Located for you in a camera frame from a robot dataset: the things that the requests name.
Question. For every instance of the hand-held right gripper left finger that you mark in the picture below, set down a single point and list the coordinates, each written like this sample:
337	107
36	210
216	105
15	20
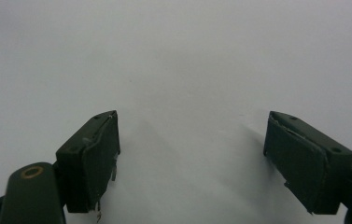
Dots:
97	161

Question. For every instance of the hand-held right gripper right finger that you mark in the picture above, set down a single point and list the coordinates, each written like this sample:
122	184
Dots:
307	161

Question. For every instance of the pale blue table mat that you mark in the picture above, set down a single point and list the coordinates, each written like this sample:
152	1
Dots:
180	62

